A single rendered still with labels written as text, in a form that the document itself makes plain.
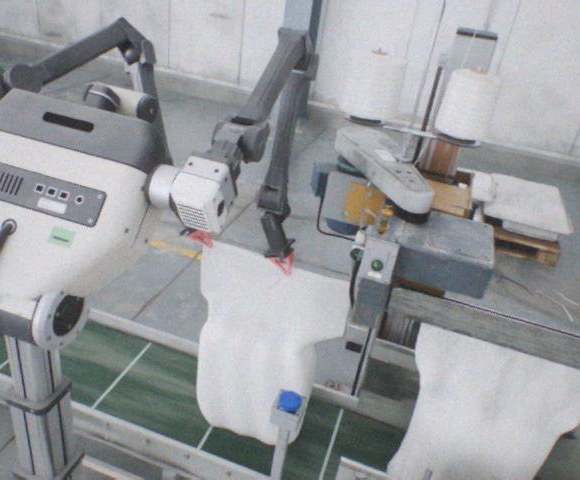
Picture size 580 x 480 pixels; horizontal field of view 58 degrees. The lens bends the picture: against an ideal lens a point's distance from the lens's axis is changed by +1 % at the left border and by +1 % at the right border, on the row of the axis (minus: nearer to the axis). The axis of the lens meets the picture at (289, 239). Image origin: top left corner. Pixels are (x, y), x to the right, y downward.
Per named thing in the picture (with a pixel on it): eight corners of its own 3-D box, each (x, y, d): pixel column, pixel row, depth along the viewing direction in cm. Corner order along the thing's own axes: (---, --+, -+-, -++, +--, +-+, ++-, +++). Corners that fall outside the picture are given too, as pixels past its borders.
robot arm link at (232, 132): (209, 144, 110) (232, 149, 108) (228, 111, 115) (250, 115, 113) (219, 173, 117) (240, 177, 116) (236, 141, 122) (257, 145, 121)
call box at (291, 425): (268, 423, 141) (270, 407, 138) (278, 402, 147) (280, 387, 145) (296, 433, 139) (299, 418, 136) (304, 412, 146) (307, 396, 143)
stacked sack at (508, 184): (479, 198, 444) (484, 181, 436) (482, 181, 479) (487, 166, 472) (562, 220, 426) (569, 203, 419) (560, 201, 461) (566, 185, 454)
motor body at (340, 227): (318, 231, 176) (331, 162, 164) (329, 213, 189) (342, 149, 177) (362, 242, 173) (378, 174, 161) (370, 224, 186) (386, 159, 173)
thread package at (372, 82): (330, 115, 141) (342, 50, 133) (344, 102, 156) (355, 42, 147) (390, 129, 138) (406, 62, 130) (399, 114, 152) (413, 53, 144)
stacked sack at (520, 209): (480, 218, 407) (486, 201, 400) (482, 198, 443) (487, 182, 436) (570, 241, 390) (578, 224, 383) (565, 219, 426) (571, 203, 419)
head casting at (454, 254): (348, 322, 137) (371, 224, 123) (365, 276, 158) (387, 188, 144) (463, 358, 131) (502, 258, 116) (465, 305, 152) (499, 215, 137)
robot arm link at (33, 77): (113, 20, 155) (131, 7, 148) (140, 63, 161) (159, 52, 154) (-15, 83, 127) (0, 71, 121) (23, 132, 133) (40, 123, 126)
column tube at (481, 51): (342, 448, 230) (455, 33, 145) (347, 427, 240) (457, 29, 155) (367, 457, 227) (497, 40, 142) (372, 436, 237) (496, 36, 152)
